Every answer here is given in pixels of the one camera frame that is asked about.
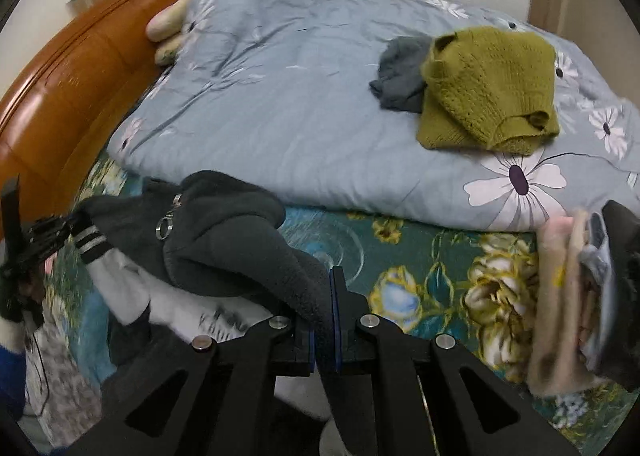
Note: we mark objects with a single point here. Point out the dark grey fleece garment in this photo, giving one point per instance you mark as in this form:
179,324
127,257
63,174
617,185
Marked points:
225,236

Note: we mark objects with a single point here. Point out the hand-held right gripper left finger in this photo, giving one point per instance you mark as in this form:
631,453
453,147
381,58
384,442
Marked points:
310,353

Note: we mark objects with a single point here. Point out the orange wooden headboard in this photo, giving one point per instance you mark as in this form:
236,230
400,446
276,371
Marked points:
75,85

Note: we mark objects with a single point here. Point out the cream pillow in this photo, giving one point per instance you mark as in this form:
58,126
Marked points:
167,18
169,49

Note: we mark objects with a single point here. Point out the grey crumpled garment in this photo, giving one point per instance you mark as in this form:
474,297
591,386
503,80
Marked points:
400,75

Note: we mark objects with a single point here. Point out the teal floral bed sheet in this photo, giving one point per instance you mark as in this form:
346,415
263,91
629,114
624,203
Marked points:
425,256

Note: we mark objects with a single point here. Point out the light blue floral duvet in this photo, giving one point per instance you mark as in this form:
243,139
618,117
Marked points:
300,110

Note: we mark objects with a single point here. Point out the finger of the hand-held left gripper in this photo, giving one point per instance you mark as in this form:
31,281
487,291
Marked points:
47,248
57,227

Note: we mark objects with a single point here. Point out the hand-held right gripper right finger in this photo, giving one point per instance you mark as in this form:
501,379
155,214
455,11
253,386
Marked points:
336,316

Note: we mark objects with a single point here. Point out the olive green knit sweater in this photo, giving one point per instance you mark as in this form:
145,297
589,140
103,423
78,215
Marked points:
490,85

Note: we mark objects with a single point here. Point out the dark folded cloth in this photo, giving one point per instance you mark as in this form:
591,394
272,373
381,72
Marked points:
625,261

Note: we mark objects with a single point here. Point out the white garment with striped cuff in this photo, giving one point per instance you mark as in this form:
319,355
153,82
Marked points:
120,286

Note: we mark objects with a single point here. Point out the grey blue folded cloth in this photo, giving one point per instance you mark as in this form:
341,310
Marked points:
597,261

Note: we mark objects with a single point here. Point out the person's left forearm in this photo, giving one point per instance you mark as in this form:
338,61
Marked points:
10,376

